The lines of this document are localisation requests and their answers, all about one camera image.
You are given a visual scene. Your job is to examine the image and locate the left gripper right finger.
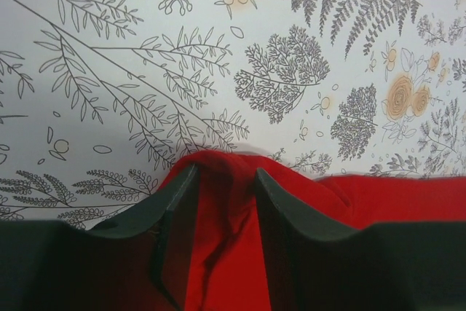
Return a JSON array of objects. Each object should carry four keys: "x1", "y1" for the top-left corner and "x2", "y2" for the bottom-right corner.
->
[{"x1": 255, "y1": 169, "x2": 465, "y2": 310}]

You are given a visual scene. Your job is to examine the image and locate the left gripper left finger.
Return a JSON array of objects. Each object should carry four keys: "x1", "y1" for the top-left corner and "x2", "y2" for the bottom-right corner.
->
[{"x1": 1, "y1": 165, "x2": 199, "y2": 310}]

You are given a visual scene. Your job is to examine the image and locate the red t shirt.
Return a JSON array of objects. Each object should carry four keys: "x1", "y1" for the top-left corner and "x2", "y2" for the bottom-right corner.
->
[{"x1": 171, "y1": 151, "x2": 465, "y2": 310}]

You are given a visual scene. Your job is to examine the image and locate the floral patterned table cloth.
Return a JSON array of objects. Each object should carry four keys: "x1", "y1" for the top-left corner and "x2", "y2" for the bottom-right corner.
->
[{"x1": 1, "y1": 0, "x2": 465, "y2": 229}]

